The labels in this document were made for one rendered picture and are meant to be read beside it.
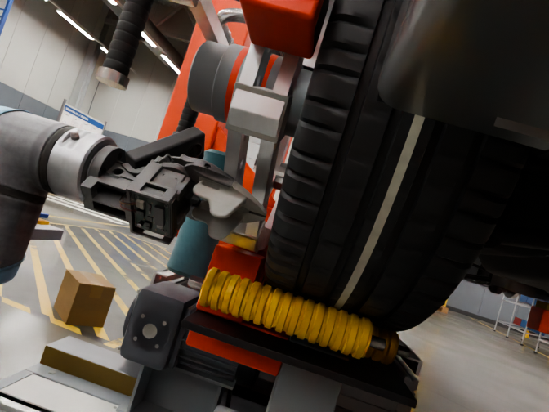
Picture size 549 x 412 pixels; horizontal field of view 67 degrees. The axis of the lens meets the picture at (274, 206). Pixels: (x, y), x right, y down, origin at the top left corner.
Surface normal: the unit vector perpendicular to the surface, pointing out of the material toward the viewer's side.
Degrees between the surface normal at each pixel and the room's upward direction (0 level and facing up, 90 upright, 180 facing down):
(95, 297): 90
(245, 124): 135
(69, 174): 110
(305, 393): 90
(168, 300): 68
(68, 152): 79
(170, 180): 45
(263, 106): 90
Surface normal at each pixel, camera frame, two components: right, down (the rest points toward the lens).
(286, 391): -0.07, -0.09
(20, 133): 0.03, -0.39
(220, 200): 0.21, -0.72
